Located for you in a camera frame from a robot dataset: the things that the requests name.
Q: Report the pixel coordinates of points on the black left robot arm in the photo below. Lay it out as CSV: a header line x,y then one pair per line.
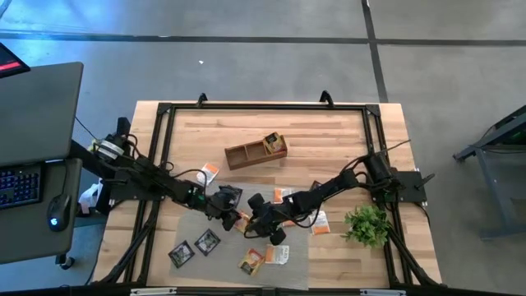
x,y
156,177

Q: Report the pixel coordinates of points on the screen with red bar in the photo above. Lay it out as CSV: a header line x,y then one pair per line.
x,y
10,61

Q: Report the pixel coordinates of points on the yellow plug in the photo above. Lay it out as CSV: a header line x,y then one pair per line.
x,y
93,143

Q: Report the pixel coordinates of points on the grey woven placemat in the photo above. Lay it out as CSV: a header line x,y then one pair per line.
x,y
222,267

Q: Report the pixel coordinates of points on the small green artificial plant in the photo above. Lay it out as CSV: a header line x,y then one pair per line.
x,y
367,226

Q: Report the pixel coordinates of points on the large grey flat panel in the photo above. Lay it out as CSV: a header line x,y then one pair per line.
x,y
37,111

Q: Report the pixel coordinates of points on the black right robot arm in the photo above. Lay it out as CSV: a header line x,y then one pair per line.
x,y
337,183

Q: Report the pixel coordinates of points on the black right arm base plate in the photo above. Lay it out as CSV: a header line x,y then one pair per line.
x,y
411,187

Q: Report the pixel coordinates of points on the wooden three-compartment organizer box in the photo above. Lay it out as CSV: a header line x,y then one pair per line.
x,y
246,154

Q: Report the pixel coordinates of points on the grey office desk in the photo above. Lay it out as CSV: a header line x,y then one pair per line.
x,y
24,234

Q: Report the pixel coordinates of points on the black caster wheel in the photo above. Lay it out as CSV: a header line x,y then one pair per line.
x,y
65,262

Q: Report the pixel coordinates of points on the black computer mouse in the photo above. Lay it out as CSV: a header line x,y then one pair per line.
x,y
58,211

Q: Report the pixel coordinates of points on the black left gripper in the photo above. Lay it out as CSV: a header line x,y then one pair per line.
x,y
228,215

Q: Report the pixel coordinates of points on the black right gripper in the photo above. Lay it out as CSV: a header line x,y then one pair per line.
x,y
275,214

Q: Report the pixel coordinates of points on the dark metal cart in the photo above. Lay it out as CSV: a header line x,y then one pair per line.
x,y
472,150

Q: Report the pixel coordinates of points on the white strip bracket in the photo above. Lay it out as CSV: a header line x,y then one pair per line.
x,y
383,292
153,291

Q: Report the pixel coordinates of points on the backlit black keyboard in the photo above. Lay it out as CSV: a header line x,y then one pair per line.
x,y
18,187

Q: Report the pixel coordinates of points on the white plastic bag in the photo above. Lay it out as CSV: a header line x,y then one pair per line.
x,y
88,197

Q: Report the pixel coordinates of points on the orange and white tea bag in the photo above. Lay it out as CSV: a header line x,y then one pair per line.
x,y
277,254
320,224
289,223
209,170
281,193

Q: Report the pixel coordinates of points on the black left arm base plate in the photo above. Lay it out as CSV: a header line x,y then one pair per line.
x,y
123,193

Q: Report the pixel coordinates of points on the black foil tea bag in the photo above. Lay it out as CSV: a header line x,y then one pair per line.
x,y
315,185
236,191
207,242
181,254

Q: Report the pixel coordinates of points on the small black upright box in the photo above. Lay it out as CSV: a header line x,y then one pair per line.
x,y
124,125

